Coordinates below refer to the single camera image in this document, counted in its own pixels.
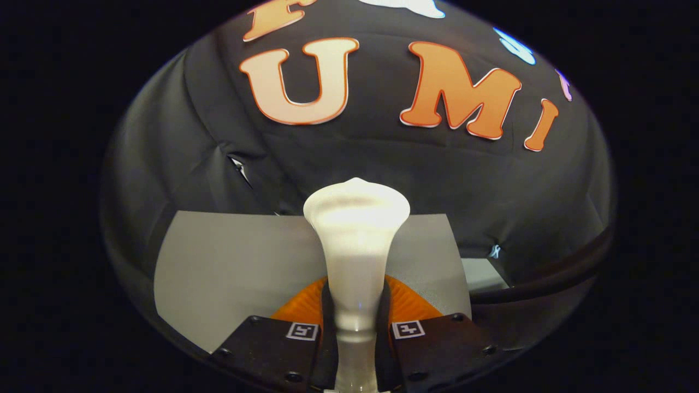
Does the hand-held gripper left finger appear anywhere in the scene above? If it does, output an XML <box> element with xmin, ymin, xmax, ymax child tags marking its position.
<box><xmin>210</xmin><ymin>276</ymin><xmax>335</xmax><ymax>393</ymax></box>

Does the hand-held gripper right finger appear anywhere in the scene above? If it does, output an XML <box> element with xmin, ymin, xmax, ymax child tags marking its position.
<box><xmin>376</xmin><ymin>275</ymin><xmax>510</xmax><ymax>393</ymax></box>

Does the white garment steamer head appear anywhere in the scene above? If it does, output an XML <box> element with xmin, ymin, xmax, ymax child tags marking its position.
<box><xmin>303</xmin><ymin>177</ymin><xmax>411</xmax><ymax>393</ymax></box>

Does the grey cabinet with dark top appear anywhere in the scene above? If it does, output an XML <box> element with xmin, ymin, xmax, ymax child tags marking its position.
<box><xmin>154</xmin><ymin>210</ymin><xmax>473</xmax><ymax>354</ymax></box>

